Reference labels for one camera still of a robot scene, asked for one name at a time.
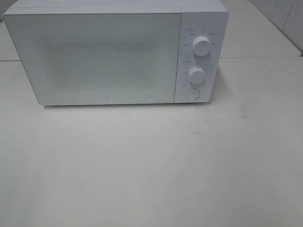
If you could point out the white round door button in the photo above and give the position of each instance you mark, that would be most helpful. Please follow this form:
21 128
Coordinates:
193 94

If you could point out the white microwave knob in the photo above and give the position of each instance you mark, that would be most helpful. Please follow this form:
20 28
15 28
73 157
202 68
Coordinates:
196 75
201 45

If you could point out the white microwave oven body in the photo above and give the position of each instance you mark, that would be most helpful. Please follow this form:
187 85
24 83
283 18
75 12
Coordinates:
198 17

